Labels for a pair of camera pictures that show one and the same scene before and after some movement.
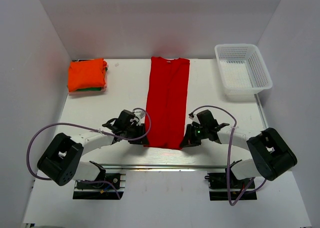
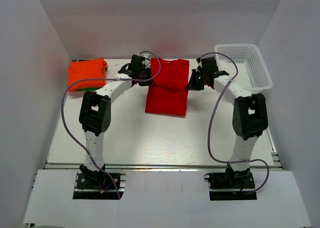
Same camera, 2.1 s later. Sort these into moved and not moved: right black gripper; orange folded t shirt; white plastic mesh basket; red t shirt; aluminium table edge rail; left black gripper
Moved: red t shirt; right black gripper; left black gripper
Not moved: aluminium table edge rail; orange folded t shirt; white plastic mesh basket
